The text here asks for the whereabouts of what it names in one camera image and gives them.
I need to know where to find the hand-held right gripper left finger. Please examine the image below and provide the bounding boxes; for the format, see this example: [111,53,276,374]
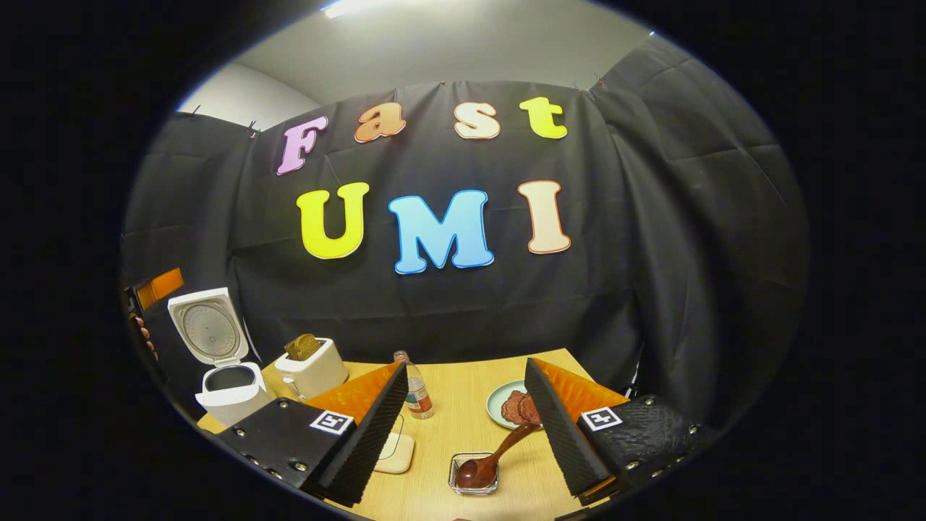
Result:
[217,362,409,507]

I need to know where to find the clear container of rice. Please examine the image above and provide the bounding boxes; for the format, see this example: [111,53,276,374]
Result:
[373,416,415,475]

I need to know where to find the white rice cooker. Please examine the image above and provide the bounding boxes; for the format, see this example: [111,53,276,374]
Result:
[168,287,276,428]

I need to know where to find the brown wooden spoon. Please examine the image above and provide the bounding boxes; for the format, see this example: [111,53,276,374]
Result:
[456,423,540,489]

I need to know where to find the pale green plate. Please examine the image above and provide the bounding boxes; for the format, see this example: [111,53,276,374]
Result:
[486,380,536,430]

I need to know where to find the clear plastic water bottle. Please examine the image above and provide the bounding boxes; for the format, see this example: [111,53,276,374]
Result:
[393,351,435,420]

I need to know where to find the white toaster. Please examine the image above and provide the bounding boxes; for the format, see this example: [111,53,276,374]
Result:
[275,338,349,400]

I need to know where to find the clear chopstick holder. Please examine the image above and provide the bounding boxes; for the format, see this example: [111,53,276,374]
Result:
[449,452,500,496]

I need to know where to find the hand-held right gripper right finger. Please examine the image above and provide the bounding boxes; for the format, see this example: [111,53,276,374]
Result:
[524,358,717,500]

